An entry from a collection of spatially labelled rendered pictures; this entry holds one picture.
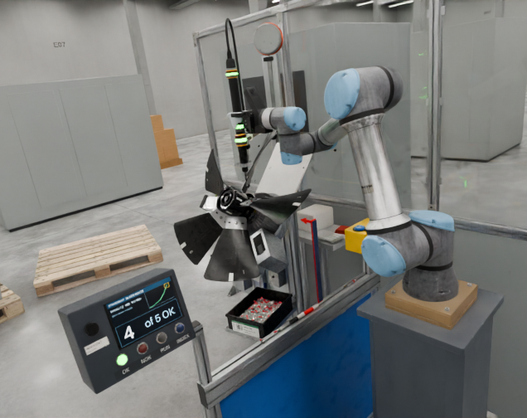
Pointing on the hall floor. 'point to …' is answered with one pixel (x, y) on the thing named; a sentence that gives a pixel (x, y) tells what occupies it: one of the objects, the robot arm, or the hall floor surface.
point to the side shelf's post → (324, 272)
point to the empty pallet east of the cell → (94, 258)
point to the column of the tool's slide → (273, 85)
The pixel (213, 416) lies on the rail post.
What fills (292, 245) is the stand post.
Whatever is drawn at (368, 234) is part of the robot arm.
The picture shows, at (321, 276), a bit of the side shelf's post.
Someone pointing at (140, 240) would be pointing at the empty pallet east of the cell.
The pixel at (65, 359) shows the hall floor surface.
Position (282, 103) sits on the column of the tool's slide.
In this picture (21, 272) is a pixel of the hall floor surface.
